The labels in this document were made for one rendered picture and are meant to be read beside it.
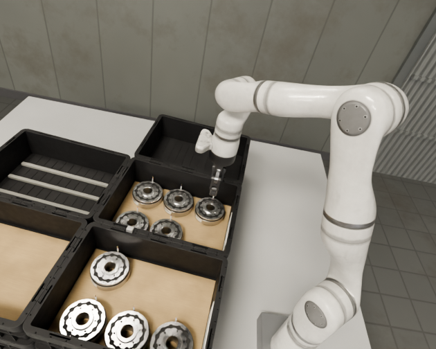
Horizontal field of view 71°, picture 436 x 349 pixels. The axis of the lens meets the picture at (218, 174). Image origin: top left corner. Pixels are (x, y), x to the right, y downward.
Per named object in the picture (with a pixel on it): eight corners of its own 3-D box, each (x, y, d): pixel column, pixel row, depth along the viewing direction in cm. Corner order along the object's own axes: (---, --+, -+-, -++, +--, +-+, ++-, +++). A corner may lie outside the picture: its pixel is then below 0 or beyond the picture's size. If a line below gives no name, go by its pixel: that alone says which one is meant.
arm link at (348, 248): (386, 217, 57) (355, 236, 52) (361, 320, 68) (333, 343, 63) (343, 198, 64) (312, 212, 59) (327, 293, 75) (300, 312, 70)
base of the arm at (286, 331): (299, 332, 90) (322, 307, 78) (304, 368, 83) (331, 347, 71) (268, 329, 89) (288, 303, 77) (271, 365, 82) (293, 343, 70)
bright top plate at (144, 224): (152, 215, 99) (152, 213, 99) (143, 240, 92) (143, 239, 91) (122, 208, 99) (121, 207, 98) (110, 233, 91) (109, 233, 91)
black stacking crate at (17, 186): (132, 179, 115) (131, 156, 107) (94, 244, 93) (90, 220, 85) (32, 153, 116) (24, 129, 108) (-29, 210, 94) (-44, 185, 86)
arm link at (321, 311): (340, 327, 59) (306, 355, 70) (369, 304, 63) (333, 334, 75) (306, 286, 64) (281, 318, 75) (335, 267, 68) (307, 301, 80)
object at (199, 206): (226, 202, 109) (226, 201, 108) (221, 224, 101) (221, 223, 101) (198, 194, 109) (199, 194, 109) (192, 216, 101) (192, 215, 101)
